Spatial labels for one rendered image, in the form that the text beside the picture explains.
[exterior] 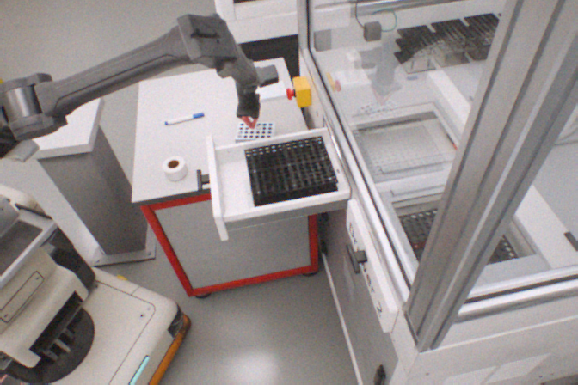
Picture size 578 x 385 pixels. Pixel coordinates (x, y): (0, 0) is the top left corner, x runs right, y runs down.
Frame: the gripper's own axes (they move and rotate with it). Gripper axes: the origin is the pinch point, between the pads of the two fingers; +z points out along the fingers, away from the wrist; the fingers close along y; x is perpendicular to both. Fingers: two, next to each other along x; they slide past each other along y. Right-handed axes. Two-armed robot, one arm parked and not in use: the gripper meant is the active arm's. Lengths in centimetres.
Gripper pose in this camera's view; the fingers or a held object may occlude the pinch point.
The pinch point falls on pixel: (251, 125)
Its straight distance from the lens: 140.4
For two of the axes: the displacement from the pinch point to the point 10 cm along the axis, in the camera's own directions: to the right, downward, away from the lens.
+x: -10.0, 0.0, 0.8
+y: 0.5, -7.7, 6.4
